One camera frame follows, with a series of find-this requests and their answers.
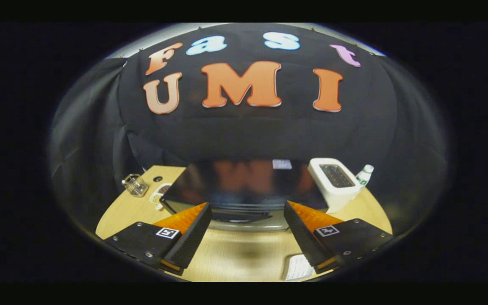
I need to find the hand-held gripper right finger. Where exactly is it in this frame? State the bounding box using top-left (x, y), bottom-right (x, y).
top-left (283, 201), bottom-right (394, 274)

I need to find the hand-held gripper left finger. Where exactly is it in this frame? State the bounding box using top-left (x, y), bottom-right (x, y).
top-left (104, 202), bottom-right (213, 276)

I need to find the black toaster oven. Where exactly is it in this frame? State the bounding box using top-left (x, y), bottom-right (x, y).
top-left (159, 159), bottom-right (329, 231)

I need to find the white pop-up toaster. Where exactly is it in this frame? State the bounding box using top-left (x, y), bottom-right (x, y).
top-left (308, 158), bottom-right (361, 214)

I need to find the white ribbed plastic tray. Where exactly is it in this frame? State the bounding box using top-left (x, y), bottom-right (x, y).
top-left (283, 253), bottom-right (316, 281)

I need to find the small white patterned dish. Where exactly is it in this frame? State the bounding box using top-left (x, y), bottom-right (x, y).
top-left (150, 183), bottom-right (172, 211)

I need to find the white bottle with green label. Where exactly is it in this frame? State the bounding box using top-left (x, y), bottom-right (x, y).
top-left (355, 164), bottom-right (374, 187)

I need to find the black backdrop cloth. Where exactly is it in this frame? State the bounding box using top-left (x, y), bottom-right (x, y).
top-left (49, 22), bottom-right (450, 238)

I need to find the metal wire mesh holder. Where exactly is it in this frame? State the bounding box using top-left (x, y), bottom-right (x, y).
top-left (121, 174), bottom-right (149, 197)

